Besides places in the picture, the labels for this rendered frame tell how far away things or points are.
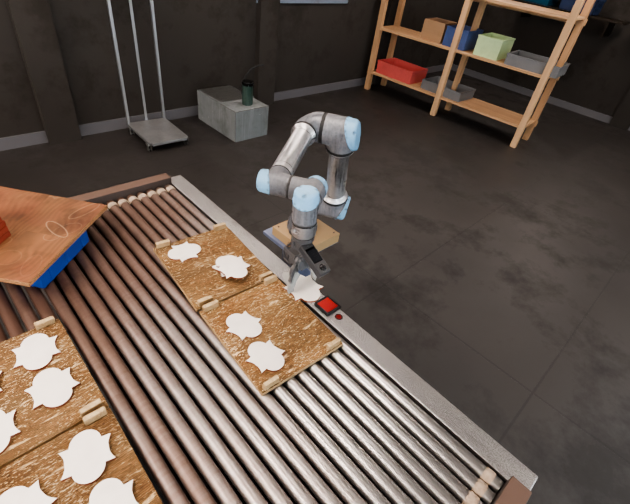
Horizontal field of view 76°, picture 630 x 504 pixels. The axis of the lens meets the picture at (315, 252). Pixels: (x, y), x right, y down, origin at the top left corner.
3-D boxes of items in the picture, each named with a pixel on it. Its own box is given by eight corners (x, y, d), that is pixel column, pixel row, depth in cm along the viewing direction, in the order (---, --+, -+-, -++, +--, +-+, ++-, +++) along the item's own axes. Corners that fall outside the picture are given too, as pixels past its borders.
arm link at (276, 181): (299, 101, 155) (253, 171, 122) (327, 106, 154) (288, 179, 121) (298, 128, 164) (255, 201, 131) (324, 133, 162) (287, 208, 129)
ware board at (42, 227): (-5, 188, 175) (-7, 185, 174) (107, 208, 175) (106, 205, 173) (-114, 261, 136) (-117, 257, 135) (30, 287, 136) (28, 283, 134)
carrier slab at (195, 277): (226, 228, 191) (226, 225, 190) (274, 279, 169) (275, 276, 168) (153, 251, 172) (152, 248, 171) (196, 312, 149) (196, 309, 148)
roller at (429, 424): (172, 190, 219) (171, 182, 216) (499, 485, 119) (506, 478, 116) (163, 192, 216) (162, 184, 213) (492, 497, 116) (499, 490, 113)
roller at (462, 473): (163, 192, 216) (162, 184, 213) (491, 497, 116) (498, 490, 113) (154, 195, 213) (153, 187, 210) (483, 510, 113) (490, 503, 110)
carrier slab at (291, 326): (276, 279, 168) (277, 277, 167) (342, 345, 146) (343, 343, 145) (199, 314, 149) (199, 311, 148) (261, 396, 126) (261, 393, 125)
